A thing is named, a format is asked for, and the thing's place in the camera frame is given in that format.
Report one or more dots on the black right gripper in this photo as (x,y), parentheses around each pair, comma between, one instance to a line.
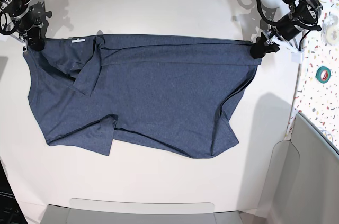
(32,23)

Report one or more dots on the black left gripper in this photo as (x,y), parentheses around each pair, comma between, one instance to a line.
(289,32)

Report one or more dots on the dark blue printed t-shirt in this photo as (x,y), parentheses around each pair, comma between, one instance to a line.
(165,92)

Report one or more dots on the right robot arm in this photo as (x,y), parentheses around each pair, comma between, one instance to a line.
(9,27)

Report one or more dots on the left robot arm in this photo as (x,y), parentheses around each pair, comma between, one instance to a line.
(298,8)

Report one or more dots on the green tape roll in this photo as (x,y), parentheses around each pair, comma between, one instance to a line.
(323,74)

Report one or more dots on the terrazzo patterned side table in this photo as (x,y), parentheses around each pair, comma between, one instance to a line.
(317,101)

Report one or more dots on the clear tape dispenser roll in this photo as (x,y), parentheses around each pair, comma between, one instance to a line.
(329,32)

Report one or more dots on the grey chair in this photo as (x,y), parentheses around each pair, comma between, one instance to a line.
(301,186)

